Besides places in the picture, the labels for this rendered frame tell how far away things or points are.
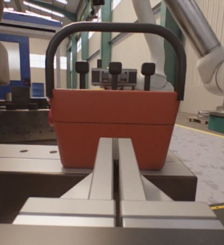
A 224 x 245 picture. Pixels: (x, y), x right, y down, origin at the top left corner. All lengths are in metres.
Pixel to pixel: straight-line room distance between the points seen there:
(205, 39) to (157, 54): 0.25
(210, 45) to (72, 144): 0.75
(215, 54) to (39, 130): 1.13
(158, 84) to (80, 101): 0.47
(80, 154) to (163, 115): 0.14
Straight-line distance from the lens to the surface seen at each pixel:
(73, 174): 0.28
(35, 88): 9.17
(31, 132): 1.36
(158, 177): 0.29
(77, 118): 0.26
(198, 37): 0.90
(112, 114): 0.25
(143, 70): 0.30
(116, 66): 0.30
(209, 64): 0.88
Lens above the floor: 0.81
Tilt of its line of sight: 9 degrees down
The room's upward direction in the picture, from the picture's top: 2 degrees clockwise
